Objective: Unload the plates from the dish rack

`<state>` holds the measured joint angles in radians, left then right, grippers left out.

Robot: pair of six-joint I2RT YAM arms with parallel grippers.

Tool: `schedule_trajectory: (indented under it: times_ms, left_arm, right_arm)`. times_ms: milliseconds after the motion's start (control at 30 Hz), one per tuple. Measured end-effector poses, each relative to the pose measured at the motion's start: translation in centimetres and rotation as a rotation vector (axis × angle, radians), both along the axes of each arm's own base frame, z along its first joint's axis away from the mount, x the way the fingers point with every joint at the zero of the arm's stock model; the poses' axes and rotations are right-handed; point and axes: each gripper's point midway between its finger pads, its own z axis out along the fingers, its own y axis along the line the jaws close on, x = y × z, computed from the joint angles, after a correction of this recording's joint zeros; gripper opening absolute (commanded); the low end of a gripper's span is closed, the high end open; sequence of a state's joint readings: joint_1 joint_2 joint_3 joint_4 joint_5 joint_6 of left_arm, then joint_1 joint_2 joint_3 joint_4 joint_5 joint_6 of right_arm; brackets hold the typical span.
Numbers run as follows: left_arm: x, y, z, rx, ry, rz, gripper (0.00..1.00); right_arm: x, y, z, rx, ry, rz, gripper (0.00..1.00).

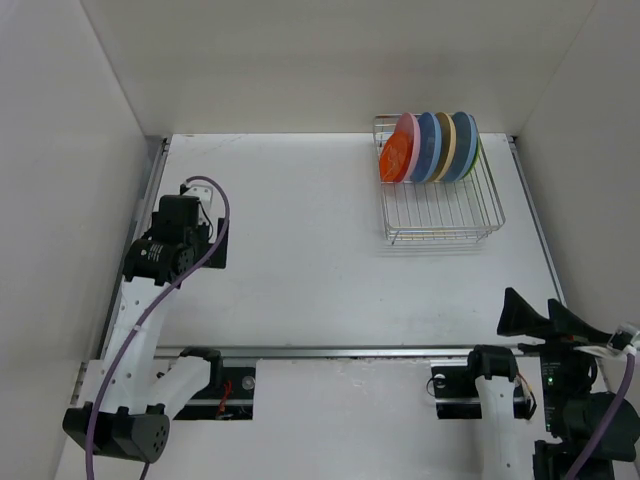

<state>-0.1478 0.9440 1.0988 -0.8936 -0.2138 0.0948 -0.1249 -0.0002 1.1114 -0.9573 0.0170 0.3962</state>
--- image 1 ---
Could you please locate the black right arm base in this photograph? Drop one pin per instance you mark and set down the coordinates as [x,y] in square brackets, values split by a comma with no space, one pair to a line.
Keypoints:
[456,396]

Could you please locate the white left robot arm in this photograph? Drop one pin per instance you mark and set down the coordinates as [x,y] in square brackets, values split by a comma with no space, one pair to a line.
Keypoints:
[127,415]

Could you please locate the light blue plate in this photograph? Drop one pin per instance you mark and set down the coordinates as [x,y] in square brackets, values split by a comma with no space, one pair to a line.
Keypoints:
[430,147]

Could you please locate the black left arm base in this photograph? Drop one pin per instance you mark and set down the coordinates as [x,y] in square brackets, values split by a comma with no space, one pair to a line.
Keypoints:
[230,399]

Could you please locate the metal wire dish rack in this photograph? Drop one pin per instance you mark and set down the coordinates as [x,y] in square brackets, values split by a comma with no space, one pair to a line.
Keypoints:
[443,213]

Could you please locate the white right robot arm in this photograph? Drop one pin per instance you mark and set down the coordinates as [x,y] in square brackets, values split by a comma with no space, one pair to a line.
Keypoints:
[590,435]

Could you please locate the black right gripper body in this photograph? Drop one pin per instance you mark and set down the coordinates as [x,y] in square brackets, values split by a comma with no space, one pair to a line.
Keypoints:
[566,368]

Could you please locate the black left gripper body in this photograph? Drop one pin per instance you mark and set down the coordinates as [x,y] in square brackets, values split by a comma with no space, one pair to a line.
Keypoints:
[200,235]

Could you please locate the orange plate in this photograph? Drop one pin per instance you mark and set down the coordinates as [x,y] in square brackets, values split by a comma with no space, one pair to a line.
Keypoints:
[394,157]

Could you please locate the green plate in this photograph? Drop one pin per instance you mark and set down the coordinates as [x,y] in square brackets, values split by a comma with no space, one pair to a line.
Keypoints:
[476,156]

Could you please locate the beige plate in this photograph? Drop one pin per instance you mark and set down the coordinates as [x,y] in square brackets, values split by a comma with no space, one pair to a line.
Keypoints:
[448,143]

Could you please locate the aluminium rail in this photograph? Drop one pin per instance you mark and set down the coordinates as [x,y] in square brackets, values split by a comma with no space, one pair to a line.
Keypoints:
[331,352]

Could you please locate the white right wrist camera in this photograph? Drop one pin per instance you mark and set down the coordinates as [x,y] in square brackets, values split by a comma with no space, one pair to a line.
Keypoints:
[625,340]

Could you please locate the pink plate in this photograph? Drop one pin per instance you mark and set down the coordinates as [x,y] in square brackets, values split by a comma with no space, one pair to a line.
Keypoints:
[407,125]

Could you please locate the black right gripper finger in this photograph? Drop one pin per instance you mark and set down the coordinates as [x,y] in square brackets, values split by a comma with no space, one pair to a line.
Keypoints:
[519,318]
[565,324]

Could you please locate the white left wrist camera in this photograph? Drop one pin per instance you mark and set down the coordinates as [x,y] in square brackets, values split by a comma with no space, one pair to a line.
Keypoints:
[205,194]

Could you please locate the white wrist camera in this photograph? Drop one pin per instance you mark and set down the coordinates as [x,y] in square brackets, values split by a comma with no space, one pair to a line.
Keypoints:
[205,194]
[625,340]

